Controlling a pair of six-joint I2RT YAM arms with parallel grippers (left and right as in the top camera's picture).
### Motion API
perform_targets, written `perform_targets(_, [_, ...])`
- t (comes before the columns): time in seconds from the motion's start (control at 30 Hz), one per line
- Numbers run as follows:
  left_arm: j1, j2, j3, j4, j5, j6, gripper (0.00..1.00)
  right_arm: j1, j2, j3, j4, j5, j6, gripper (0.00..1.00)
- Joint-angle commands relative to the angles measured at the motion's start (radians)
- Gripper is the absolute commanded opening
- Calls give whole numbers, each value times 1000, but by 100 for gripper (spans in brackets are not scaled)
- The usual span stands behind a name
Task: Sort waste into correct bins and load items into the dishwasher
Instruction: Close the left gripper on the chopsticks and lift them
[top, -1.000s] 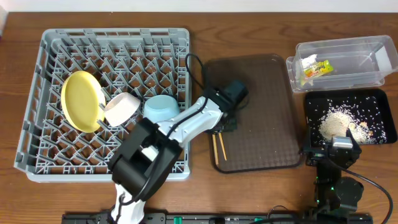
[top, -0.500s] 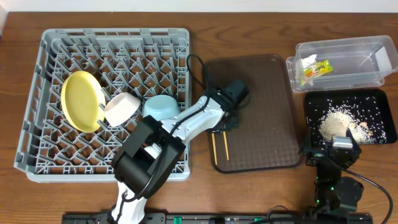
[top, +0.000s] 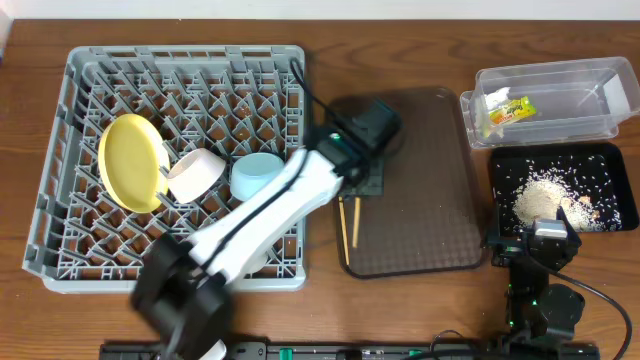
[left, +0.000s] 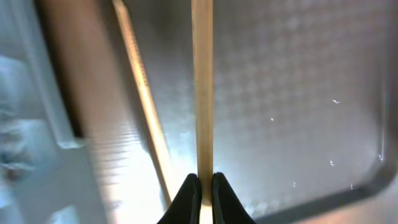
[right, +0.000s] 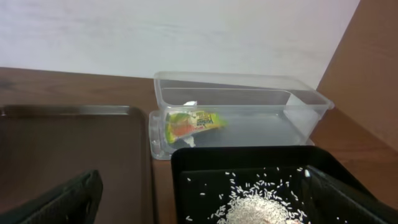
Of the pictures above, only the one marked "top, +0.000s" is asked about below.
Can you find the light blue bowl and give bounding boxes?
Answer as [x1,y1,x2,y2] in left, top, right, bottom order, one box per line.
[230,152,284,201]

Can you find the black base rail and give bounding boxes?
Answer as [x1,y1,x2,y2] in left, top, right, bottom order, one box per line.
[98,340,600,360]

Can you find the grey plastic dish rack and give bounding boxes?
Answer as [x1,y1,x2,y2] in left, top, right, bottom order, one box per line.
[22,45,306,294]

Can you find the clear plastic bin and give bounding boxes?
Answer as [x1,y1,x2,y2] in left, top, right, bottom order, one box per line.
[460,57,639,149]

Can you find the dark brown serving tray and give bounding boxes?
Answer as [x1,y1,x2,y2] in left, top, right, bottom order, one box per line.
[331,87,487,279]

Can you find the rice food scraps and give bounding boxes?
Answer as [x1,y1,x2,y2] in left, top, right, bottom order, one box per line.
[493,155,622,235]

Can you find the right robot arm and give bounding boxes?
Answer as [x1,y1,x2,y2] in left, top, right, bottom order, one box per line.
[484,207,585,354]

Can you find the green snack wrapper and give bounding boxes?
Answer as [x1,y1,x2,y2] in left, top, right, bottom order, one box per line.
[489,96,537,125]

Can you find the white napkin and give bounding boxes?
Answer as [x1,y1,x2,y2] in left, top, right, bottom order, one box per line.
[475,87,511,138]

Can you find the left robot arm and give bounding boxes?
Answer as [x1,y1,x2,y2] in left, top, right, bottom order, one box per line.
[130,100,403,359]

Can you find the yellow plate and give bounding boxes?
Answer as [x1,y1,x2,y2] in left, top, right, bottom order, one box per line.
[98,114,170,213]

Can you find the black waste tray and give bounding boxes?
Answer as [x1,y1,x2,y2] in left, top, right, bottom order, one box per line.
[490,143,639,236]

